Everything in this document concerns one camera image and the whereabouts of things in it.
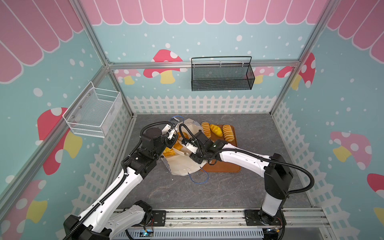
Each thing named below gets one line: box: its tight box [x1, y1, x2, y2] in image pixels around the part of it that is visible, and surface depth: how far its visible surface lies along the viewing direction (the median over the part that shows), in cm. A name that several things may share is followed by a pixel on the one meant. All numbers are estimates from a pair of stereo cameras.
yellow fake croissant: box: [209, 124, 223, 137], surface depth 108 cm
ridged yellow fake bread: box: [201, 121, 212, 139], surface depth 108 cm
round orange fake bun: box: [163, 146, 176, 157], surface depth 94 cm
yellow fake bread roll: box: [222, 124, 235, 142], surface depth 107 cm
